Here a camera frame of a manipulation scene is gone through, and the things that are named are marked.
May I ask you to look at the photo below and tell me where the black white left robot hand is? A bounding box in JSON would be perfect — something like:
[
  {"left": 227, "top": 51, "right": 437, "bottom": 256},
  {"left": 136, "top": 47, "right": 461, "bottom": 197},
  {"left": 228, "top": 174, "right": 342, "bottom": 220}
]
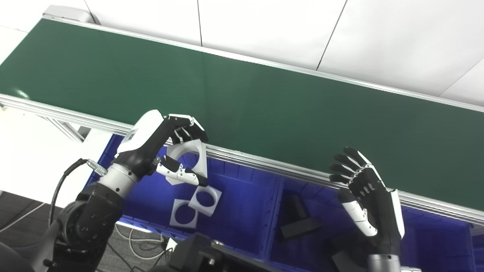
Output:
[{"left": 113, "top": 110, "right": 209, "bottom": 187}]

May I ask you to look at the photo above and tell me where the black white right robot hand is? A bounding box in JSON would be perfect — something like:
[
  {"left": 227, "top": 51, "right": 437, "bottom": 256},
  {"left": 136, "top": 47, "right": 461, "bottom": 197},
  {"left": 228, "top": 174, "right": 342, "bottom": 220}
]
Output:
[{"left": 328, "top": 147, "right": 406, "bottom": 257}]

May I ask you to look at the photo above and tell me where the white block with round hole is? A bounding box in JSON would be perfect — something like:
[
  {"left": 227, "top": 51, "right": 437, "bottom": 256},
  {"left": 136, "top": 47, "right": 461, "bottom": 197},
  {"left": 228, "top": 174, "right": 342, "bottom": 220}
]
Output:
[
  {"left": 188, "top": 185, "right": 222, "bottom": 217},
  {"left": 166, "top": 139, "right": 208, "bottom": 186},
  {"left": 169, "top": 199, "right": 199, "bottom": 229}
]

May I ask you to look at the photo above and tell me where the black block part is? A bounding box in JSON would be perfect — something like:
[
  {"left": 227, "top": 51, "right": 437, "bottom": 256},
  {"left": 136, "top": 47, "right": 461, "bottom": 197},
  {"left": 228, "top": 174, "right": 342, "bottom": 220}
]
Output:
[{"left": 330, "top": 238, "right": 370, "bottom": 272}]

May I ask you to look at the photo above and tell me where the blue bin with black parts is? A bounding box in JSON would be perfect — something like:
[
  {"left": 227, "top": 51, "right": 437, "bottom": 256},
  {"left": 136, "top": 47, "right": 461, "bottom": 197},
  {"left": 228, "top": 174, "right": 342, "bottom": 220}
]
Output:
[{"left": 265, "top": 178, "right": 478, "bottom": 272}]

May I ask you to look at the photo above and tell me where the aluminium conveyor leg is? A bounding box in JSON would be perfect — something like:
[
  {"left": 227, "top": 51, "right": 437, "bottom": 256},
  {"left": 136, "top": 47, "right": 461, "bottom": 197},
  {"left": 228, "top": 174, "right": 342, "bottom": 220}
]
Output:
[{"left": 37, "top": 114, "right": 92, "bottom": 143}]

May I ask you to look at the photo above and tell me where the black T-shaped part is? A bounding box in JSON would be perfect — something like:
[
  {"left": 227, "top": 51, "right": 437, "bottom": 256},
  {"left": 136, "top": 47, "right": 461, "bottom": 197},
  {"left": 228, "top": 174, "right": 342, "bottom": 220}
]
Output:
[{"left": 279, "top": 193, "right": 323, "bottom": 241}]

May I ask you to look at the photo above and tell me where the blue plastic bin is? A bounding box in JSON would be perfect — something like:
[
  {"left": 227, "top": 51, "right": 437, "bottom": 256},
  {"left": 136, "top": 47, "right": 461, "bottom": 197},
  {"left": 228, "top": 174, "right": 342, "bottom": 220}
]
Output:
[{"left": 471, "top": 232, "right": 484, "bottom": 272}]

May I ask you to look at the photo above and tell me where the blue bin with white parts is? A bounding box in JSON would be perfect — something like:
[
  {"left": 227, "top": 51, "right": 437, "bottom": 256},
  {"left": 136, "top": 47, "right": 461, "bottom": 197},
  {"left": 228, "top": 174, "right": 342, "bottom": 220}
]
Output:
[{"left": 85, "top": 134, "right": 285, "bottom": 262}]

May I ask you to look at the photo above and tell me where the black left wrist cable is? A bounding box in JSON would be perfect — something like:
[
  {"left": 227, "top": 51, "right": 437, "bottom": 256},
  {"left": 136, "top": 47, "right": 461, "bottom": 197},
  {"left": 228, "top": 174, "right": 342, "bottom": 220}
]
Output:
[{"left": 48, "top": 158, "right": 109, "bottom": 228}]

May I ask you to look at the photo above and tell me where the white floor cable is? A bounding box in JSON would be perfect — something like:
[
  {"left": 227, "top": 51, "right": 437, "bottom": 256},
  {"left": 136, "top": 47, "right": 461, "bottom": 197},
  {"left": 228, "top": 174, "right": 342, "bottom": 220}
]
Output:
[{"left": 113, "top": 223, "right": 178, "bottom": 262}]

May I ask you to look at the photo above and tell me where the green conveyor belt aluminium frame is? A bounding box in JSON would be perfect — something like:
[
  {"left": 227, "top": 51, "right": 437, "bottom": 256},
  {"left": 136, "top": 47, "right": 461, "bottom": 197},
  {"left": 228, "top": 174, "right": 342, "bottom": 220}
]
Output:
[{"left": 0, "top": 5, "right": 484, "bottom": 227}]

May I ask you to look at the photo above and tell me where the grey floor cable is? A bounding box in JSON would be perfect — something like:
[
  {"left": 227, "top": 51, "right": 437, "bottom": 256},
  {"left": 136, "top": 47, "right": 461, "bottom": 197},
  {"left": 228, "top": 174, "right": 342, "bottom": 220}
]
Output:
[{"left": 0, "top": 202, "right": 47, "bottom": 233}]

